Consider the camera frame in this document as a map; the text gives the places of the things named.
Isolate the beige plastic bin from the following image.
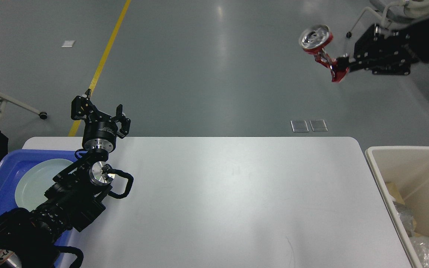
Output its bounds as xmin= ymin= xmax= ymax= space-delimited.
xmin=365 ymin=146 xmax=429 ymax=268

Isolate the clear plastic piece on floor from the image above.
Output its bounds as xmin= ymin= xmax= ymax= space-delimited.
xmin=309 ymin=120 xmax=328 ymax=132

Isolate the aluminium foil tray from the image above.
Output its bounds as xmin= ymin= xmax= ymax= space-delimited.
xmin=393 ymin=202 xmax=416 ymax=237

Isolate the aluminium foil piece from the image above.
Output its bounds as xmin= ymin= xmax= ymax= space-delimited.
xmin=410 ymin=236 xmax=429 ymax=268

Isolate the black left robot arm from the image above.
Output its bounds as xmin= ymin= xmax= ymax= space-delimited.
xmin=0 ymin=89 xmax=134 ymax=268

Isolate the crushed red can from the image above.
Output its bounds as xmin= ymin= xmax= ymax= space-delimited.
xmin=298 ymin=24 xmax=350 ymax=83

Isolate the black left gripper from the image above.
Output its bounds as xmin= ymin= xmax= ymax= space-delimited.
xmin=70 ymin=89 xmax=131 ymax=153

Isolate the white paper scrap on floor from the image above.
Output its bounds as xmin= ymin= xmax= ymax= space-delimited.
xmin=61 ymin=40 xmax=76 ymax=48

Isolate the light green plate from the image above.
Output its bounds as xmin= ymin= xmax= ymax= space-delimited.
xmin=14 ymin=159 xmax=73 ymax=211

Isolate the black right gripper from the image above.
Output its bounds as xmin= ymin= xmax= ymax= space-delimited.
xmin=349 ymin=15 xmax=429 ymax=76

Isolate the blue plastic tray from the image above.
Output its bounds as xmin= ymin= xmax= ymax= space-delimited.
xmin=0 ymin=150 xmax=85 ymax=268

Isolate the white chair right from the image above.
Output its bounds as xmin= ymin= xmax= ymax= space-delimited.
xmin=346 ymin=0 xmax=429 ymax=39

